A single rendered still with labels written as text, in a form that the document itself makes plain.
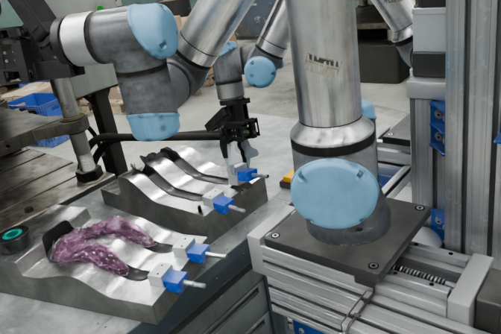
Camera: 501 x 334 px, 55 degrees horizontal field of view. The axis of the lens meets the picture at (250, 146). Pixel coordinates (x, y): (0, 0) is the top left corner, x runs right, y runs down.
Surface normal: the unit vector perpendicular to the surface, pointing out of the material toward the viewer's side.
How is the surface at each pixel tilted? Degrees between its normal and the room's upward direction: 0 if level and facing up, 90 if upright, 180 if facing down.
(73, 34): 67
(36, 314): 0
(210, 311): 90
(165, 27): 90
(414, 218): 0
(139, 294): 0
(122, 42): 90
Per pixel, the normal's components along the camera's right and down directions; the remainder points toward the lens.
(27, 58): 0.96, -0.05
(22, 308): -0.15, -0.91
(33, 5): 0.79, -0.48
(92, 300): -0.38, 0.41
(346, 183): -0.20, 0.52
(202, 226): -0.63, 0.38
